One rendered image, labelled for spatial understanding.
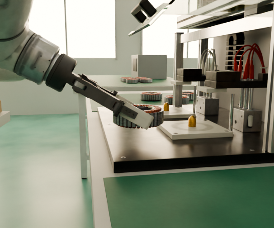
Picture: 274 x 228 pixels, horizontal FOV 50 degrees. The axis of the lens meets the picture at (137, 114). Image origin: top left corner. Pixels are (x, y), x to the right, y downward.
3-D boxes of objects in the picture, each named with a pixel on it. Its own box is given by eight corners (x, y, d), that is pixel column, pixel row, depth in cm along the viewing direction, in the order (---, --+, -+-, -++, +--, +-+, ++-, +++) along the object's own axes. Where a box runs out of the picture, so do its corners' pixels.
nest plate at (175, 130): (172, 140, 67) (172, 134, 67) (156, 125, 82) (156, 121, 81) (233, 136, 70) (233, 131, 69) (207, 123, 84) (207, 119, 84)
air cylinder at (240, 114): (242, 132, 74) (243, 110, 73) (228, 125, 81) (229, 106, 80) (261, 131, 75) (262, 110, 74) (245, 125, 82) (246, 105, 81)
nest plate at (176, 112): (148, 119, 90) (148, 115, 90) (139, 111, 105) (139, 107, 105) (195, 117, 93) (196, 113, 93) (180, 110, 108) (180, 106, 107)
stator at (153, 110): (115, 130, 59) (115, 112, 59) (110, 119, 70) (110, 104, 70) (169, 128, 61) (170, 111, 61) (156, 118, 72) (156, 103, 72)
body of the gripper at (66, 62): (45, 82, 65) (83, 102, 67) (40, 85, 56) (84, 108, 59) (62, 52, 64) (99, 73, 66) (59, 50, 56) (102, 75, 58)
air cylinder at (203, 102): (204, 115, 97) (205, 98, 96) (196, 111, 105) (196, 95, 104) (218, 114, 98) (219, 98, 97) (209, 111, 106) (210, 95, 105)
